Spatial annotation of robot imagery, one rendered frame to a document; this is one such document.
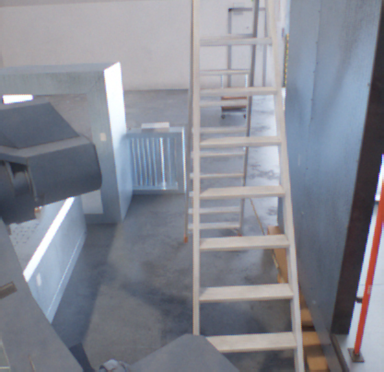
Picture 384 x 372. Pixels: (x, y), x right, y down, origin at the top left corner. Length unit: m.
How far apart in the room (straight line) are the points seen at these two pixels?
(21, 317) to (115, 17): 10.64
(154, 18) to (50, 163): 10.13
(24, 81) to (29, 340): 2.95
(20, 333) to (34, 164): 0.51
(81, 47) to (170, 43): 2.57
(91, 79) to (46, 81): 0.42
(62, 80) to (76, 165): 2.41
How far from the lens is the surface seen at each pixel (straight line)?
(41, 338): 1.18
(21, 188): 1.37
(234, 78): 11.38
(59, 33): 11.94
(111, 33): 11.52
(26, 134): 1.39
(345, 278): 2.10
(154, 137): 4.36
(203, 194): 1.68
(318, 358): 2.50
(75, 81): 3.66
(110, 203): 3.99
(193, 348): 1.26
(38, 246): 2.67
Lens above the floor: 2.00
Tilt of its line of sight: 24 degrees down
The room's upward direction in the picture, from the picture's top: 2 degrees counter-clockwise
